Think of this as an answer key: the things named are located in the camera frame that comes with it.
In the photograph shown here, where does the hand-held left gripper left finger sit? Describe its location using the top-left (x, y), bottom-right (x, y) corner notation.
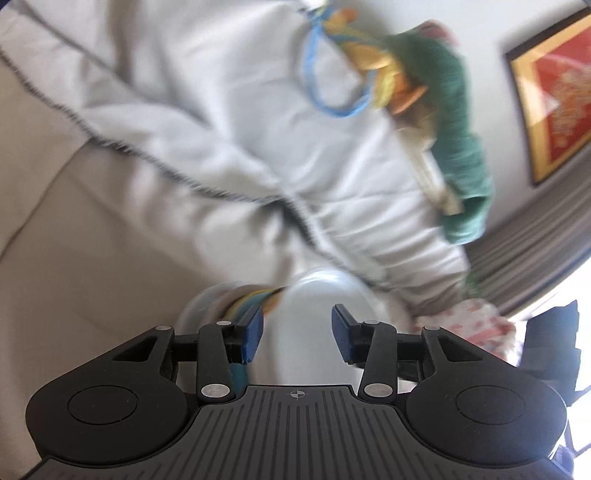
top-left (112, 307), bottom-right (265, 401)

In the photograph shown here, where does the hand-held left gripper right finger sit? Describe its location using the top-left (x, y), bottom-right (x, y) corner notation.
top-left (331, 304), bottom-right (485, 401)

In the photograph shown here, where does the white plastic bowl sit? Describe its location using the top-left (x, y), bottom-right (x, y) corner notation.
top-left (270, 268), bottom-right (407, 386)

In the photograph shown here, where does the white plate with yellow rim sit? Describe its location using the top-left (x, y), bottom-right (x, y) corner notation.
top-left (222, 285), bottom-right (287, 324)

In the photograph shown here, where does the stainless steel bowl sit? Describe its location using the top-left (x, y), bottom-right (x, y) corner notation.
top-left (178, 282), bottom-right (241, 334)

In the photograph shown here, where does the floral cloth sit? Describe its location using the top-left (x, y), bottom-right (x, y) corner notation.
top-left (413, 298), bottom-right (517, 365)

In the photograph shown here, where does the grey curtain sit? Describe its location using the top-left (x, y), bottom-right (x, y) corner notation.
top-left (466, 185), bottom-right (591, 319)

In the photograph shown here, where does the black object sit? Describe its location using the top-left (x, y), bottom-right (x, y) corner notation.
top-left (521, 300), bottom-right (581, 398)

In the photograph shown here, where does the grey fringed blanket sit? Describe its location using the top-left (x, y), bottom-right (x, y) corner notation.
top-left (0, 0), bottom-right (472, 296)

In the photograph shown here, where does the green knitted cloth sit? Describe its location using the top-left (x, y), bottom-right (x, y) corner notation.
top-left (383, 21), bottom-right (495, 245)

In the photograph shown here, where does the yellow plush toy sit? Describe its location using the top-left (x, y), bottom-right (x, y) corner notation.
top-left (323, 4), bottom-right (428, 114)

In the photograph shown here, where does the blue ribbon loop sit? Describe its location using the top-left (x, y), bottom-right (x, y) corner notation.
top-left (302, 9), bottom-right (375, 118)

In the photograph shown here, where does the framed picture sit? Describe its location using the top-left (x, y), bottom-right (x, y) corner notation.
top-left (505, 9), bottom-right (591, 185)

